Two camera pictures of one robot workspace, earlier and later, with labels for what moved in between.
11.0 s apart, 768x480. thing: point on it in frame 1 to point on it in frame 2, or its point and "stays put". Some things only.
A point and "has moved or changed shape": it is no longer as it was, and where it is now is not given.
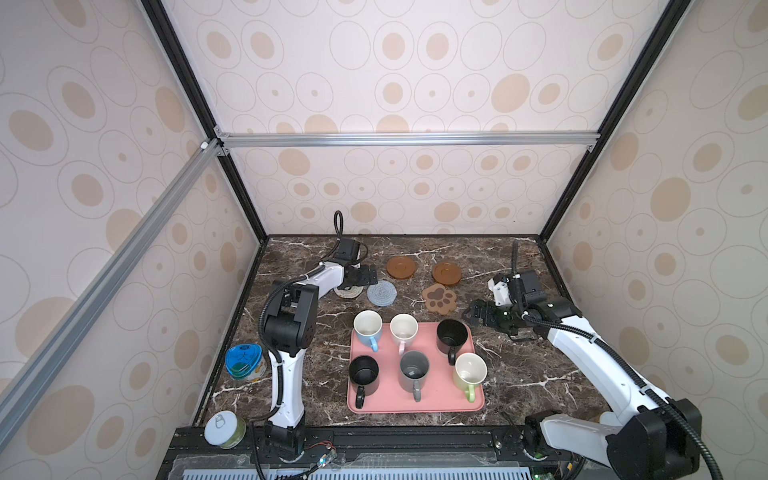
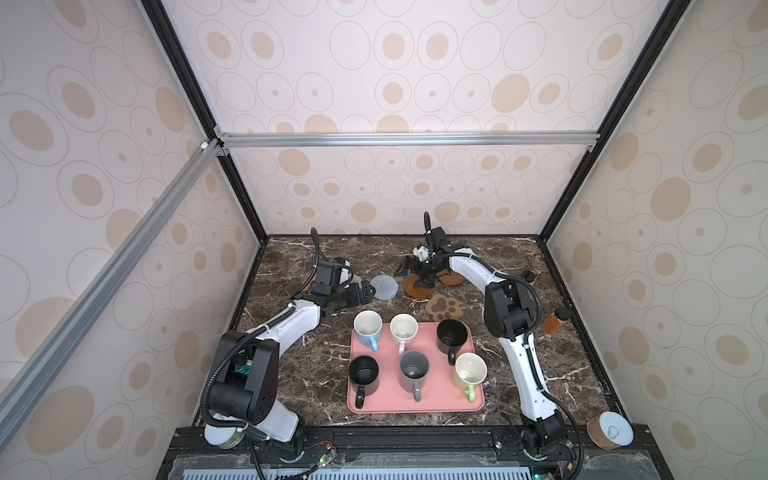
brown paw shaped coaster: (438, 299) has moved or changed shape
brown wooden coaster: (401, 267) has moved or changed shape
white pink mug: (403, 328) stays put
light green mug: (470, 370) stays put
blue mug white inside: (367, 328) stays put
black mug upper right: (451, 335) stays put
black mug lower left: (364, 378) stays put
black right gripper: (489, 308) to (426, 282)
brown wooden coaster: (446, 273) stays put
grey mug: (413, 372) stays put
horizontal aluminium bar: (497, 141) stays put
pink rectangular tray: (415, 367) stays put
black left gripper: (363, 275) to (355, 300)
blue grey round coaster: (382, 294) has moved or changed shape
